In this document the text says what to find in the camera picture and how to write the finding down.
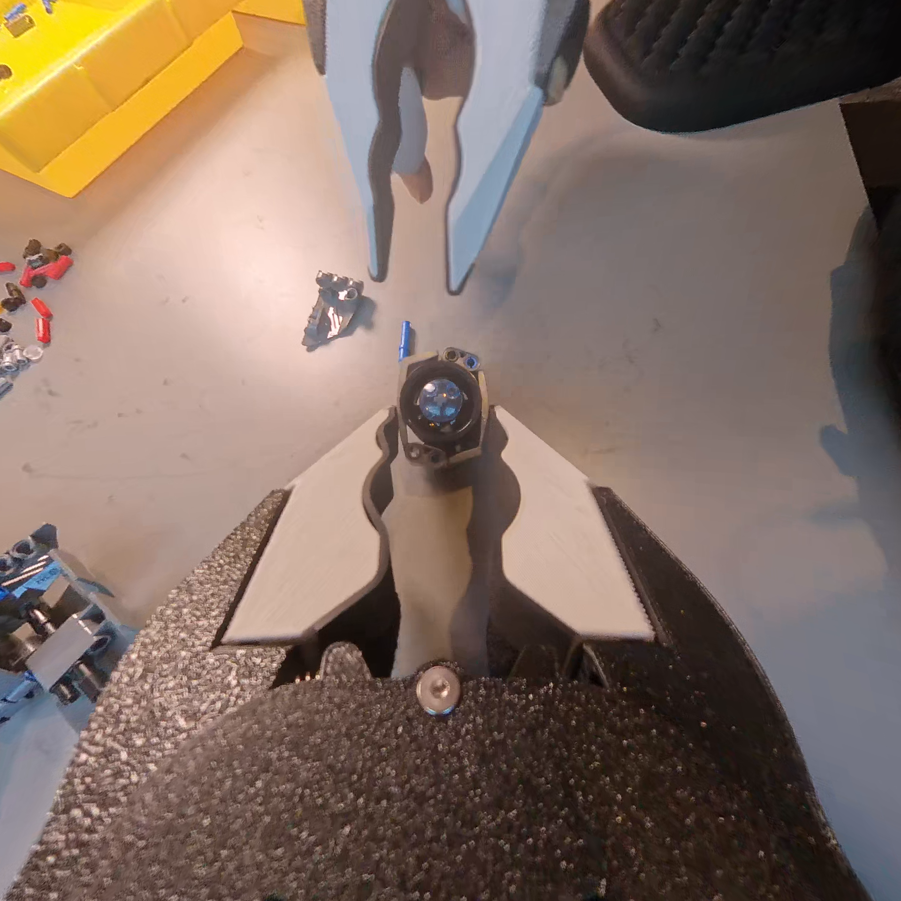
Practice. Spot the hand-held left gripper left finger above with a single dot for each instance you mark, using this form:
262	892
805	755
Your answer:
310	563

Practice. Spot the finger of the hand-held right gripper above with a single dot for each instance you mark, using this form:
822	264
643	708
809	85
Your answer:
507	105
352	105

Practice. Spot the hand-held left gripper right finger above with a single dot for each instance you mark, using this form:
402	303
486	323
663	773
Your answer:
577	563

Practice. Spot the grey brick wheel assembly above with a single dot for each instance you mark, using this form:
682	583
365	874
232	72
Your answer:
440	408

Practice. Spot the blue brick pin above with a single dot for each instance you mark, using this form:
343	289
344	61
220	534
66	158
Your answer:
405	341

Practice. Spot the grey desk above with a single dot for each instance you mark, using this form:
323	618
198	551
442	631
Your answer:
633	317

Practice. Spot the person's right hand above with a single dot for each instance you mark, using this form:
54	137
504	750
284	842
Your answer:
419	184

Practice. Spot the black mesh chair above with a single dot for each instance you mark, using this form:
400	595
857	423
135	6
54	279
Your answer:
739	63

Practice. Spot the pile of small brick parts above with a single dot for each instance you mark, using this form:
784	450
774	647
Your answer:
35	281

